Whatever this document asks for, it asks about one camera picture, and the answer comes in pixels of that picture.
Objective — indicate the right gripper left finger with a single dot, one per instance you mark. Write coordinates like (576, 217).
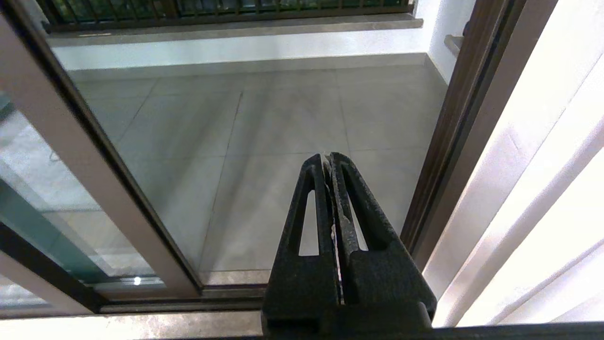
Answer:
(283, 283)

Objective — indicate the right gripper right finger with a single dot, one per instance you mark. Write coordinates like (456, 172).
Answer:
(377, 278)

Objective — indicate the brown framed fixed glass door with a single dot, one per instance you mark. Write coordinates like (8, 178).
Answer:
(47, 269)

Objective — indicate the dark metal balcony railing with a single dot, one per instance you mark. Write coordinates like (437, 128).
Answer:
(188, 20)

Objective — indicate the brown framed sliding glass door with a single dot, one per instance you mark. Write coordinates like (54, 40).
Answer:
(92, 156)

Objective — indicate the long stone balcony sill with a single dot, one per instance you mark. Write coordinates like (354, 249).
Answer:
(236, 30)

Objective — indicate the short stone balcony sill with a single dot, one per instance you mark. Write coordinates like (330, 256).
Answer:
(454, 43)

